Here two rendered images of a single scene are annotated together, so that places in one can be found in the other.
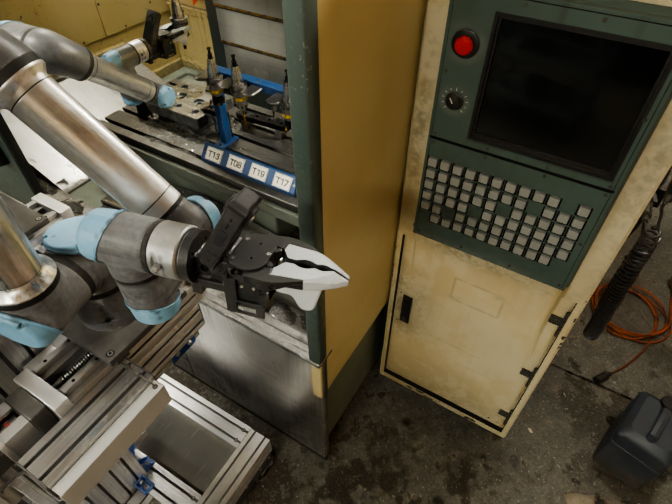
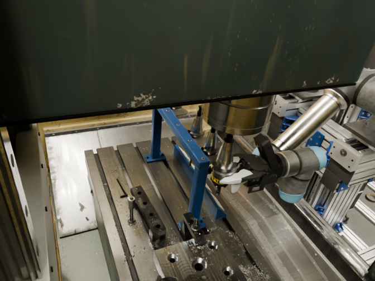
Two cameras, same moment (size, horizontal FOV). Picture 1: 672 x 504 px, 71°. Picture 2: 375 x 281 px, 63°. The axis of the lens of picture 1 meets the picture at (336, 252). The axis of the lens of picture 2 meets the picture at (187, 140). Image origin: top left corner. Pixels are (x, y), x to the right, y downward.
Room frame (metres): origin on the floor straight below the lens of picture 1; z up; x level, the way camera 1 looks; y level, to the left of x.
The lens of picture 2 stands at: (2.43, 0.82, 1.84)
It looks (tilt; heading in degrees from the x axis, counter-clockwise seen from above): 34 degrees down; 211
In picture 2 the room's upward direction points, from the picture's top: 7 degrees clockwise
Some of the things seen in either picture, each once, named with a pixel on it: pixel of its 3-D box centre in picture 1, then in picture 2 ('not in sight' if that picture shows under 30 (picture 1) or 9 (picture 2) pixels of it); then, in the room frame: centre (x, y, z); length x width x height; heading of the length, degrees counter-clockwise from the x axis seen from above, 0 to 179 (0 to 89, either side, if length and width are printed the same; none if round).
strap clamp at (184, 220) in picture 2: (215, 116); (193, 232); (1.80, 0.51, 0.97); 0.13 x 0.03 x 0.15; 59
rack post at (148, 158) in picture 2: not in sight; (156, 132); (1.49, 0.08, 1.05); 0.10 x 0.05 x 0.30; 149
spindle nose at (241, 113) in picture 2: not in sight; (239, 95); (1.84, 0.58, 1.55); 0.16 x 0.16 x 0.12
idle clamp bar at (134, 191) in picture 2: (263, 124); (148, 214); (1.81, 0.31, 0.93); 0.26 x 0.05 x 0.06; 64
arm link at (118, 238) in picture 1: (127, 241); not in sight; (0.46, 0.28, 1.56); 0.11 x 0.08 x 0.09; 74
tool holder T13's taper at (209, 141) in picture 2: (212, 67); (211, 139); (1.64, 0.44, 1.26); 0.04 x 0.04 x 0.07
